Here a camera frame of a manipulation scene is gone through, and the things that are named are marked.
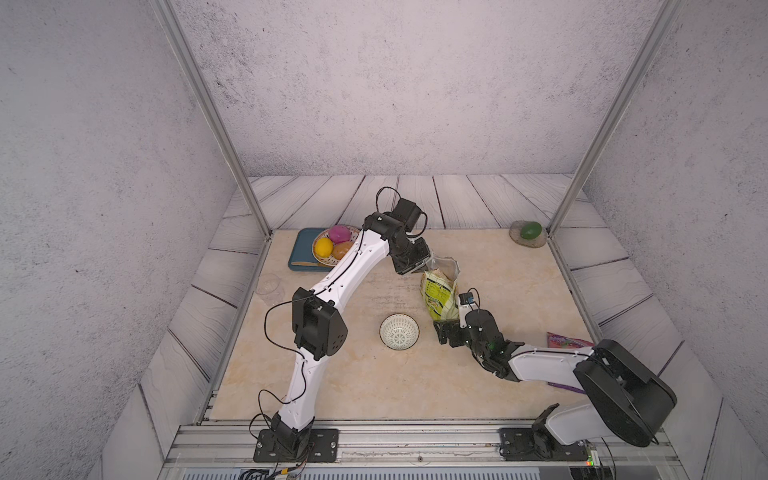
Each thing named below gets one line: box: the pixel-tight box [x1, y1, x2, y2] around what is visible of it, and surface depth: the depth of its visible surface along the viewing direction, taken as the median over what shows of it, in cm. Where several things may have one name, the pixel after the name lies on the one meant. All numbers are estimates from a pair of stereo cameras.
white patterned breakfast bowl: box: [379, 313, 421, 351], surface depth 93 cm
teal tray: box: [288, 227, 334, 272], surface depth 117 cm
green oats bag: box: [421, 268, 459, 323], surface depth 85 cm
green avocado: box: [520, 221, 542, 240], surface depth 120 cm
